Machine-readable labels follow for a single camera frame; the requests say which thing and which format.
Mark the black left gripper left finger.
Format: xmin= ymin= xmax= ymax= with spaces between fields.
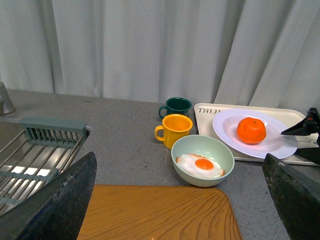
xmin=0 ymin=152 xmax=97 ymax=240

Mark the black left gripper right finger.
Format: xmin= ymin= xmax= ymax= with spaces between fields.
xmin=262 ymin=153 xmax=320 ymax=240

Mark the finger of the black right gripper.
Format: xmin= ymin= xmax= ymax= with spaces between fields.
xmin=294 ymin=136 xmax=320 ymax=165
xmin=281 ymin=107 xmax=320 ymax=136

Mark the orange mandarin fruit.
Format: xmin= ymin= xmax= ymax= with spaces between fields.
xmin=236 ymin=117 xmax=267 ymax=145

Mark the white round plate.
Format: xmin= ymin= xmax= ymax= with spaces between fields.
xmin=212 ymin=108 xmax=298 ymax=159

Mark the wooden cutting board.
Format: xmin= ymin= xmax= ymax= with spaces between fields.
xmin=78 ymin=185 xmax=242 ymax=240

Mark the green metal dish rack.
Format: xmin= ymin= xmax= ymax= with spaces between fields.
xmin=0 ymin=116 xmax=90 ymax=215

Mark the fried egg toy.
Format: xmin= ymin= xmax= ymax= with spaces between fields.
xmin=175 ymin=153 xmax=225 ymax=179

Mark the light green bowl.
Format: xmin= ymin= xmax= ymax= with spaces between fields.
xmin=171 ymin=135 xmax=235 ymax=187

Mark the steel faucet base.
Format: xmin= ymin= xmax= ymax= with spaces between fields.
xmin=0 ymin=82 xmax=16 ymax=116

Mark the white curtain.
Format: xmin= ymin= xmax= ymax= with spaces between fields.
xmin=0 ymin=0 xmax=320 ymax=112

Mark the dark green enamel mug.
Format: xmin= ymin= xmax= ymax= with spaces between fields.
xmin=158 ymin=97 xmax=192 ymax=119

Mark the yellow enamel mug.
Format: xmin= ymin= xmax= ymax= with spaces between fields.
xmin=154 ymin=114 xmax=193 ymax=149

